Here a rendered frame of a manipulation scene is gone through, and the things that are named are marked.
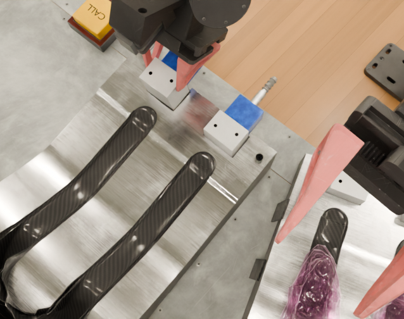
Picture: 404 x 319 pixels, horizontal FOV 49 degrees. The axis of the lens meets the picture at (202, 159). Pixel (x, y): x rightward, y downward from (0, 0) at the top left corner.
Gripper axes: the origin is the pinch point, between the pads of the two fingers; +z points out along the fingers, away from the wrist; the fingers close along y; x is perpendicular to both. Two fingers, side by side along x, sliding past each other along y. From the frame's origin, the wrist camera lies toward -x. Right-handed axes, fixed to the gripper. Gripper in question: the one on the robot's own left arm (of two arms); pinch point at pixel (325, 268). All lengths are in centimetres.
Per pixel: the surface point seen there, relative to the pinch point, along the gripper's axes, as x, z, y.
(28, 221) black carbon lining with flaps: 27.7, 17.6, -27.1
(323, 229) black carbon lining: 34.9, -8.9, 1.6
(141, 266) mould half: 30.0, 11.7, -12.7
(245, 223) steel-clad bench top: 39.8, -2.6, -7.2
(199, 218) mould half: 31.1, 2.0, -11.6
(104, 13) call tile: 36, -12, -48
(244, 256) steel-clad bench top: 39.7, 1.2, -4.0
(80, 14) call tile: 36, -9, -50
